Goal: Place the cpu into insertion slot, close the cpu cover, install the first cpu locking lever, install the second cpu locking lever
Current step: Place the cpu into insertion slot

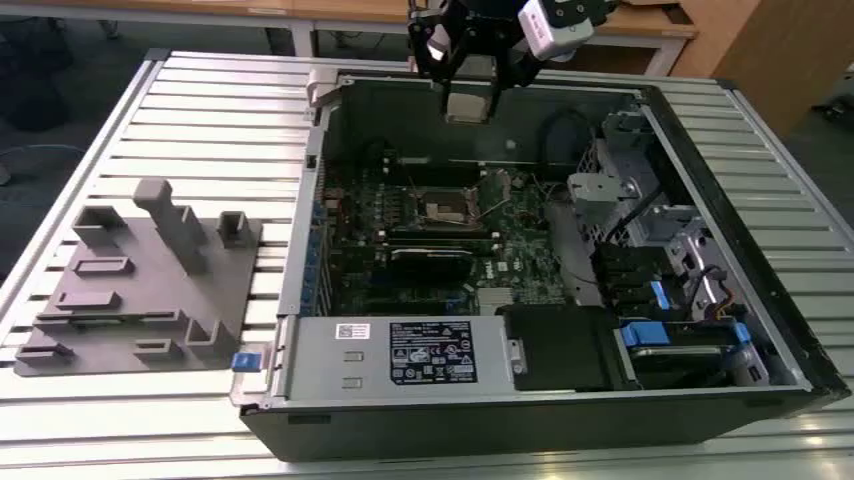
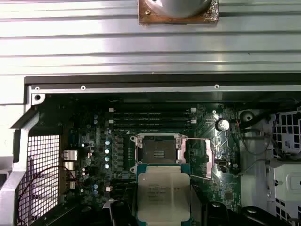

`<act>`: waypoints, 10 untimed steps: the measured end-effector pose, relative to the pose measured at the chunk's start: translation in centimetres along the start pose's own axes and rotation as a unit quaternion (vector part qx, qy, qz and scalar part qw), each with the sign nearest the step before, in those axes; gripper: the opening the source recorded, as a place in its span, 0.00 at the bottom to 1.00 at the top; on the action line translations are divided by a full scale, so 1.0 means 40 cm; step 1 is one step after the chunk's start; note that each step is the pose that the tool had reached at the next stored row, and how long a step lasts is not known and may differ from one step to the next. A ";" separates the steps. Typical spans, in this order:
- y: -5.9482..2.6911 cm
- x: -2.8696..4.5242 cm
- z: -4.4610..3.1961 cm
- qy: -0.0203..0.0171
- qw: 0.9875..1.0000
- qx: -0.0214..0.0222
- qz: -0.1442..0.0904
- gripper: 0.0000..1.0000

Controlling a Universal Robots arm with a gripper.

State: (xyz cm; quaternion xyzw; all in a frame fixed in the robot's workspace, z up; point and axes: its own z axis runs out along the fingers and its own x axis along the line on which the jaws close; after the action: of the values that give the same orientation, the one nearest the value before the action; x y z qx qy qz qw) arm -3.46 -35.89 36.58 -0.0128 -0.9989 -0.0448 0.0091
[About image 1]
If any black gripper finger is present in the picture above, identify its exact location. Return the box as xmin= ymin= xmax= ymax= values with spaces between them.
xmin=489 ymin=47 xmax=542 ymax=122
xmin=408 ymin=14 xmax=468 ymax=122

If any silver CPU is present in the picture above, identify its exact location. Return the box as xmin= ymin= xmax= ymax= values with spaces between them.
xmin=445 ymin=91 xmax=493 ymax=124

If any black RAM slot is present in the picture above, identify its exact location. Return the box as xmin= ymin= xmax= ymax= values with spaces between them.
xmin=388 ymin=171 xmax=489 ymax=187
xmin=388 ymin=227 xmax=500 ymax=241
xmin=385 ymin=157 xmax=488 ymax=173

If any CPU socket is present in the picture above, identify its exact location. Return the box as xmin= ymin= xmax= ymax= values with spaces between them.
xmin=412 ymin=184 xmax=488 ymax=232

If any green motherboard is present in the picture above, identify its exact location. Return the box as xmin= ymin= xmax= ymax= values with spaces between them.
xmin=318 ymin=162 xmax=577 ymax=319

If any metal drive cage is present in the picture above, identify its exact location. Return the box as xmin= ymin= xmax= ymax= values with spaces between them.
xmin=574 ymin=109 xmax=756 ymax=321

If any black graphics card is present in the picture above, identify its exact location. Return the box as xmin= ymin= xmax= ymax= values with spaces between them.
xmin=390 ymin=245 xmax=477 ymax=287

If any wooden cabinet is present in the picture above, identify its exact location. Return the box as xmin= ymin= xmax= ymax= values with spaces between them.
xmin=670 ymin=0 xmax=854 ymax=141

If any black drive bay block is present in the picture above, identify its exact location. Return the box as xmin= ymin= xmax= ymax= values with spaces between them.
xmin=590 ymin=244 xmax=676 ymax=306

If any silver chipset heatsink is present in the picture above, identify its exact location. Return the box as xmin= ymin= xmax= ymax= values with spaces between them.
xmin=477 ymin=286 xmax=520 ymax=307

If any dark office chair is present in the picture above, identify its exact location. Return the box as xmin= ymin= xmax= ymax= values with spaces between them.
xmin=811 ymin=64 xmax=854 ymax=124

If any black power supply label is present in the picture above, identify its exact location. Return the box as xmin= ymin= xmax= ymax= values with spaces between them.
xmin=389 ymin=321 xmax=474 ymax=385

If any hard disk in blue carrier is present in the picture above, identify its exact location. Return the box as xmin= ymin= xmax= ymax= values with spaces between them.
xmin=617 ymin=321 xmax=753 ymax=391

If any black fan shroud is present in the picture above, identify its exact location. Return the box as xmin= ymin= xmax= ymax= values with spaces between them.
xmin=498 ymin=303 xmax=634 ymax=393

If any black office chair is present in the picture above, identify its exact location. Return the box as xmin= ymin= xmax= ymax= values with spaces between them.
xmin=0 ymin=14 xmax=77 ymax=134

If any silver power supply unit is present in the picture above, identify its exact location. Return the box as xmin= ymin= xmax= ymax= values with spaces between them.
xmin=286 ymin=315 xmax=520 ymax=399

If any grey parts rack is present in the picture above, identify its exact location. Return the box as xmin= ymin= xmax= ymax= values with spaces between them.
xmin=13 ymin=178 xmax=267 ymax=378

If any black PC case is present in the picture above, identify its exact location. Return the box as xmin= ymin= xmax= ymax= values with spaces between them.
xmin=226 ymin=67 xmax=854 ymax=464

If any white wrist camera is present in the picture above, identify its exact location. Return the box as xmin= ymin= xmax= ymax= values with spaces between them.
xmin=517 ymin=0 xmax=597 ymax=57

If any looped black cable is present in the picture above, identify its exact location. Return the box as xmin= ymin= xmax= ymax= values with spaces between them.
xmin=541 ymin=107 xmax=594 ymax=167

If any grey case latch handle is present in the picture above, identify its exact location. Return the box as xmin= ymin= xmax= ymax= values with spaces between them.
xmin=305 ymin=68 xmax=344 ymax=109

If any silver metal bracket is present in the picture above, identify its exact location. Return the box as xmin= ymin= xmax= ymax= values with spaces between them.
xmin=566 ymin=172 xmax=642 ymax=216

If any thick black cable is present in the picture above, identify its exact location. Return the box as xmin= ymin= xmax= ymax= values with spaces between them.
xmin=604 ymin=182 xmax=666 ymax=246

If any coloured wire bundle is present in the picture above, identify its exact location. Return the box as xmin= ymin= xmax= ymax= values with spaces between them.
xmin=706 ymin=292 xmax=737 ymax=321

